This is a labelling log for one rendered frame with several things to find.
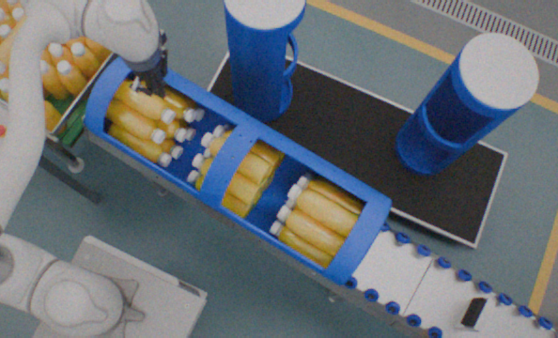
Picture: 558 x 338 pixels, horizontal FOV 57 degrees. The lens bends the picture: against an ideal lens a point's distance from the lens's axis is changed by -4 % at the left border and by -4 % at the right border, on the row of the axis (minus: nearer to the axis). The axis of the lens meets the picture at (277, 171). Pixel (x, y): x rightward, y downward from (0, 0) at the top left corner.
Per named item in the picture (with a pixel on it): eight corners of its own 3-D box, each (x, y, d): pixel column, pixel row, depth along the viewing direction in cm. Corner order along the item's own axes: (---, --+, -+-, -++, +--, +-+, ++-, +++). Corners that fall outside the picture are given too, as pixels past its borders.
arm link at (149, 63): (167, 36, 109) (171, 48, 115) (132, 15, 110) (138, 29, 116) (142, 69, 107) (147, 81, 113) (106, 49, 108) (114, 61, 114)
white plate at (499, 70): (474, 20, 176) (473, 21, 177) (449, 85, 169) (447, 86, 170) (548, 53, 174) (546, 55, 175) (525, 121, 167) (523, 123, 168)
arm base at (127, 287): (136, 349, 141) (131, 350, 136) (60, 330, 142) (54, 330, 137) (153, 284, 146) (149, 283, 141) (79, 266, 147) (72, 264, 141)
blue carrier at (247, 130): (333, 292, 158) (353, 280, 132) (97, 145, 168) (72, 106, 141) (377, 214, 167) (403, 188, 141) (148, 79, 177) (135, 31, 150)
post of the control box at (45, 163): (95, 204, 260) (4, 142, 163) (88, 199, 260) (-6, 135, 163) (99, 197, 260) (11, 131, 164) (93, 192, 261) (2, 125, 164)
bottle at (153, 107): (116, 70, 149) (169, 102, 147) (126, 76, 156) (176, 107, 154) (103, 92, 149) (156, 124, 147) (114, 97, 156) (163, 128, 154)
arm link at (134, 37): (171, 29, 109) (116, 7, 110) (158, -12, 94) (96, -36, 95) (147, 72, 107) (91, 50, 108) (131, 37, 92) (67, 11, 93)
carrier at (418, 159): (407, 111, 262) (385, 161, 255) (472, 20, 177) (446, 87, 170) (458, 135, 259) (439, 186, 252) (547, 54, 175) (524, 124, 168)
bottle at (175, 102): (128, 94, 156) (178, 125, 154) (138, 72, 154) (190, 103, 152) (138, 94, 162) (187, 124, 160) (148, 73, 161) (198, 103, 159)
